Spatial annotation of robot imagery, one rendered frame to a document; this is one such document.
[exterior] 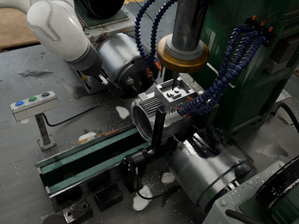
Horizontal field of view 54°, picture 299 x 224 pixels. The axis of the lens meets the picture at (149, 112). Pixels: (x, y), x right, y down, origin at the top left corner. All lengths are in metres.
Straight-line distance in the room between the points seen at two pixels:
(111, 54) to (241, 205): 0.79
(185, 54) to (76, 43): 0.35
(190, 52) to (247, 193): 0.46
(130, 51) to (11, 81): 0.74
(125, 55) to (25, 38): 2.04
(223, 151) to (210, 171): 0.08
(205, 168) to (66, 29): 0.57
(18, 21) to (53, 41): 2.68
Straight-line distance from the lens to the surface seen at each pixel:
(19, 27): 3.35
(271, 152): 1.53
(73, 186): 1.13
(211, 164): 0.95
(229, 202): 0.89
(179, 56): 0.96
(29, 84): 1.69
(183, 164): 0.99
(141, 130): 1.24
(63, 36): 0.77
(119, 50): 1.27
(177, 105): 1.13
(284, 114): 2.30
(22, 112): 1.20
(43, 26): 0.75
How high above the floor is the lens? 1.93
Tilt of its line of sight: 49 degrees down
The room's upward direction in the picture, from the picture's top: 7 degrees clockwise
